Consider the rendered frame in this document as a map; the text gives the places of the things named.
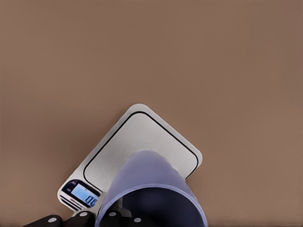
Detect translucent blue cup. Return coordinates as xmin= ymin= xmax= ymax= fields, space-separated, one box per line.
xmin=95 ymin=150 xmax=208 ymax=227

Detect silver digital kitchen scale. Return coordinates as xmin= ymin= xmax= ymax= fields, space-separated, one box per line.
xmin=57 ymin=103 xmax=204 ymax=217

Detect left gripper left finger black root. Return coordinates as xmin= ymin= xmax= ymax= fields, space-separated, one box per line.
xmin=62 ymin=210 xmax=98 ymax=227

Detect left gripper right finger black root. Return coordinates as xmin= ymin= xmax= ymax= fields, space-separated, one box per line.
xmin=100 ymin=208 xmax=148 ymax=227

